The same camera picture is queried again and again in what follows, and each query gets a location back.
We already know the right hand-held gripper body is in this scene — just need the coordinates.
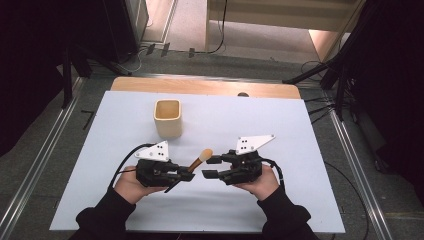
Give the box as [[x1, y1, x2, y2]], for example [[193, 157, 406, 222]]
[[218, 134, 277, 187]]

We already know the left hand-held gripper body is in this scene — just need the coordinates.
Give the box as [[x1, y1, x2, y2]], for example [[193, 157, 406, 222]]
[[134, 140, 184, 188]]

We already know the makeup brush with dark handle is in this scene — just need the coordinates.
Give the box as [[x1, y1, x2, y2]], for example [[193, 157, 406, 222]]
[[163, 148, 214, 195]]

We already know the person's left hand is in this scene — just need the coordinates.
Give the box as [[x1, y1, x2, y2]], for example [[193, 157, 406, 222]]
[[113, 165, 168, 205]]

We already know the person's right hand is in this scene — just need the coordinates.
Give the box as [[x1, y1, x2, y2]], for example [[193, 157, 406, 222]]
[[231, 162, 281, 202]]

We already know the white table board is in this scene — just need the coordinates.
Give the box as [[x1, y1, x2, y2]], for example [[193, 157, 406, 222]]
[[49, 90, 347, 234]]

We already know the beige square wooden cup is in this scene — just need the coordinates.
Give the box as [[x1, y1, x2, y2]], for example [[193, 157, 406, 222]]
[[153, 99, 184, 139]]

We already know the black tripod stand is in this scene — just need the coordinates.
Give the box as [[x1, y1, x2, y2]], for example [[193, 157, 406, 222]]
[[282, 0, 371, 122]]

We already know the black metal stand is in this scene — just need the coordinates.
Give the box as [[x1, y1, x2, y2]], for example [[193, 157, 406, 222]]
[[61, 44, 74, 110]]

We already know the beige wooden cabinet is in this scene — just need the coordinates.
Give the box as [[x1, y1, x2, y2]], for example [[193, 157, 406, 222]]
[[204, 0, 364, 63]]

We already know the grey metal cabinet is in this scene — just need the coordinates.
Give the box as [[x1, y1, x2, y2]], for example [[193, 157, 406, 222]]
[[124, 0, 150, 45]]

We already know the dark curtain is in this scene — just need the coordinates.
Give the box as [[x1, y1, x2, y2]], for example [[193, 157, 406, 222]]
[[346, 0, 424, 204], [0, 0, 138, 158]]

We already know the left hand-held gripper black cable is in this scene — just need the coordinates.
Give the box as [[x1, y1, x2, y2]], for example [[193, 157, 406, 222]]
[[109, 142, 156, 190]]

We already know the hand-held gripper black cable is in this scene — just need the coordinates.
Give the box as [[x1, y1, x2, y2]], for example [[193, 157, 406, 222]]
[[109, 142, 156, 190], [260, 157, 287, 194]]

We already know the right hand-held gripper black cable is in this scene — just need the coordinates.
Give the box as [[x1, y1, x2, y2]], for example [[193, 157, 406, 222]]
[[260, 157, 287, 194]]

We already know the bundle of black cables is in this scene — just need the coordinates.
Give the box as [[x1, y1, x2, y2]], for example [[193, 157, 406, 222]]
[[302, 95, 337, 125]]

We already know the white floor cable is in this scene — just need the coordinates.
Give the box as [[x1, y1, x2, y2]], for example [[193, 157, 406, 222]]
[[117, 47, 148, 76]]

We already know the aluminium floor rail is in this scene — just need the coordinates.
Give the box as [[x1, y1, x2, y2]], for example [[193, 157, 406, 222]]
[[327, 105, 395, 240], [0, 76, 86, 240]]

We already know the thin black floor cable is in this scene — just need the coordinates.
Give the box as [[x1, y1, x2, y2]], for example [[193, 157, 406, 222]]
[[324, 161, 371, 240]]

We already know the black hanging cable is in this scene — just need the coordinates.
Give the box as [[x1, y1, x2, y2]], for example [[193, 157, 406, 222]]
[[194, 0, 229, 55]]

